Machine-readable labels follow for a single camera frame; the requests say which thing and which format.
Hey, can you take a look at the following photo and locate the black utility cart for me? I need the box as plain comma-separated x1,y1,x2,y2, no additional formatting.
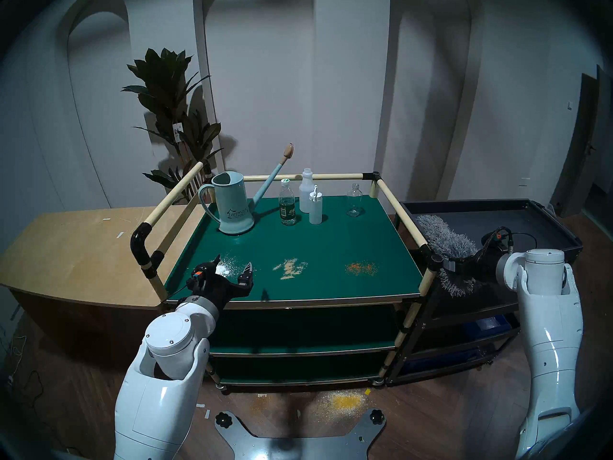
386,199,584,387

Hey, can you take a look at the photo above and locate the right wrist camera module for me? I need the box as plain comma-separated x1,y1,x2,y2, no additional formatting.
481,229,513,253

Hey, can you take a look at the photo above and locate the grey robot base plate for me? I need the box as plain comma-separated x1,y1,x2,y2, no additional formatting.
214,409,386,460

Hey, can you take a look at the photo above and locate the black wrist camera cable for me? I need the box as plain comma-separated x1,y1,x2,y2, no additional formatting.
478,227,538,264

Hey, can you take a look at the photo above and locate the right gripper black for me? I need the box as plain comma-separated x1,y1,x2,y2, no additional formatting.
443,255,501,285

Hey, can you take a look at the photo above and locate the dark door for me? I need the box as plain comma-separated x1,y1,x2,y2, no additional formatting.
551,66,613,218

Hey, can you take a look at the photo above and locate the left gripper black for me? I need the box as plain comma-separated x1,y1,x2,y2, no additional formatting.
186,254,254,313

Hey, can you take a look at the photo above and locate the light blue watering can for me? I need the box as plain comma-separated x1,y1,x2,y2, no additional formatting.
198,143,294,235

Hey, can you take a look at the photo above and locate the grey fluffy duster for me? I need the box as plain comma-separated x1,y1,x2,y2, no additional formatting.
414,215,482,297

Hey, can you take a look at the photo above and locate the white opaque plastic bottle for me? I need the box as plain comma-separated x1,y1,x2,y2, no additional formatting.
299,168,315,213

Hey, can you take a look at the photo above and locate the tall dark leafy plant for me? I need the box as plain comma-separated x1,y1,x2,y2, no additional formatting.
121,48,224,203

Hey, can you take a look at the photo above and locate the yellow powder spill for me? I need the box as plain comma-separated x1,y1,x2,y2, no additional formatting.
318,391,369,419

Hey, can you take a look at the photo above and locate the green label water bottle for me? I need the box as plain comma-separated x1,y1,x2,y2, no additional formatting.
279,178,297,226

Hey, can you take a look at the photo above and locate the beige powder pile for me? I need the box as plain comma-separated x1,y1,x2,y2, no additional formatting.
273,258,308,280

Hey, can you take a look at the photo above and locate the green shelf cart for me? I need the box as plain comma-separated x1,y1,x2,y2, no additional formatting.
130,161,443,392

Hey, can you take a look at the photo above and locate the blue plastic bin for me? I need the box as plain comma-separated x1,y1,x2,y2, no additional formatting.
405,349,482,374
462,315,513,340

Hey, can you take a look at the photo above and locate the white powder pile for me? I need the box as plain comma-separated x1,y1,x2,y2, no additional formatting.
213,255,257,278

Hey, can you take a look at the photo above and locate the small clear empty bottle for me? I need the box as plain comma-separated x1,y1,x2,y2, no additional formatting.
346,183,363,218

